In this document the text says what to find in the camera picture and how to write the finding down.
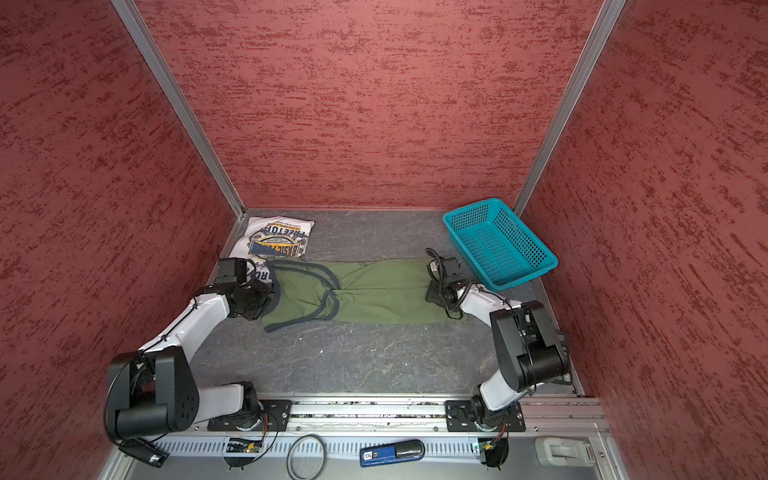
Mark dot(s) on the circuit board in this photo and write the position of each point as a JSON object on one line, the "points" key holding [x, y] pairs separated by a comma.
{"points": [[493, 453], [241, 452]]}

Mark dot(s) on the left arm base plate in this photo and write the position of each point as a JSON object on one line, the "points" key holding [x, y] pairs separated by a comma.
{"points": [[273, 416]]}

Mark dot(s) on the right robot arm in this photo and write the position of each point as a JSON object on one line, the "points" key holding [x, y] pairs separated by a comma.
{"points": [[529, 352]]}

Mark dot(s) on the left circuit board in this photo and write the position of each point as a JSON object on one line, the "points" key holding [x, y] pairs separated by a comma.
{"points": [[241, 452]]}

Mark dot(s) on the teal plastic basket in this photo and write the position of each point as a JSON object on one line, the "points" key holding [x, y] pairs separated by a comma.
{"points": [[500, 249]]}

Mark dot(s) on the grey white device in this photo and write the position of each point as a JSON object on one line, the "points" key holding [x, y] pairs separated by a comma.
{"points": [[564, 452]]}

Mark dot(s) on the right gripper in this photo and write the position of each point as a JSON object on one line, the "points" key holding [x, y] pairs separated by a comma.
{"points": [[432, 296]]}

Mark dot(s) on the right circuit board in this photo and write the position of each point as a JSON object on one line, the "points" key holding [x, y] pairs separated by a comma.
{"points": [[493, 453]]}

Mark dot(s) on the black box device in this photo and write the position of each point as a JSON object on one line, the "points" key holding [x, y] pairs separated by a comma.
{"points": [[144, 452]]}

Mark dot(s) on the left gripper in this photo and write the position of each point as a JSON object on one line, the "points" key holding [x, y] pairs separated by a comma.
{"points": [[265, 291]]}

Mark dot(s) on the white tank top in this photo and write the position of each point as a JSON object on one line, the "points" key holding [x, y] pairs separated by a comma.
{"points": [[268, 238]]}

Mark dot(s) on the right corner aluminium post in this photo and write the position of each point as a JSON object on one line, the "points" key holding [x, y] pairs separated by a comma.
{"points": [[602, 28]]}

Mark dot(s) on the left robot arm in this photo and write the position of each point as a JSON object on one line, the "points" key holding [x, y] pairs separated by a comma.
{"points": [[152, 391]]}

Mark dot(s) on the green tank top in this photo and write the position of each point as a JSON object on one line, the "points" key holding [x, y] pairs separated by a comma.
{"points": [[385, 292]]}

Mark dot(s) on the blue black device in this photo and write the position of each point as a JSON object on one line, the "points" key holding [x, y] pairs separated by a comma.
{"points": [[392, 453]]}

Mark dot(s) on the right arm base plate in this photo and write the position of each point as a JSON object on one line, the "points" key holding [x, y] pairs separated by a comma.
{"points": [[472, 416]]}

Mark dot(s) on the aluminium rail frame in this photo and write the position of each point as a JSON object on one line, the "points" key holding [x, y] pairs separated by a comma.
{"points": [[325, 434]]}

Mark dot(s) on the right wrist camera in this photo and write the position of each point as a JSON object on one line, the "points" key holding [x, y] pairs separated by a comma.
{"points": [[449, 269]]}

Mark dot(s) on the corner aluminium post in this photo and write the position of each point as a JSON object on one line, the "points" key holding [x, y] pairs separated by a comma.
{"points": [[138, 30], [602, 28]]}

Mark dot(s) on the left corner aluminium post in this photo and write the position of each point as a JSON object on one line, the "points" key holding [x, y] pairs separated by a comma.
{"points": [[138, 30]]}

